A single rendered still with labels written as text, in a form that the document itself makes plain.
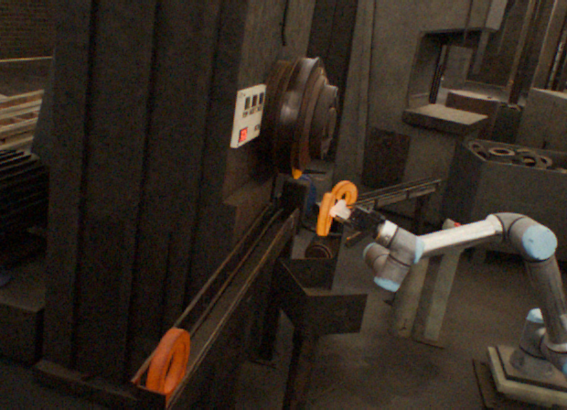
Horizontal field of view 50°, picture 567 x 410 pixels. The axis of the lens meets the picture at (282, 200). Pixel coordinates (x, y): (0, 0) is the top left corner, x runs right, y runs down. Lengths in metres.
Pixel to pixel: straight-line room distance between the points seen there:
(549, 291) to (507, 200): 1.94
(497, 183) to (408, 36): 1.39
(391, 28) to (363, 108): 0.66
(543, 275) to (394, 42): 2.91
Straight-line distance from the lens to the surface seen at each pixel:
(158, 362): 1.49
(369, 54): 5.06
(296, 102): 2.17
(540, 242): 2.43
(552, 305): 2.63
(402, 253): 2.19
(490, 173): 4.36
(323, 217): 2.15
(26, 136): 5.93
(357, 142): 5.15
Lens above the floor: 1.52
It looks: 18 degrees down
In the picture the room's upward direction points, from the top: 9 degrees clockwise
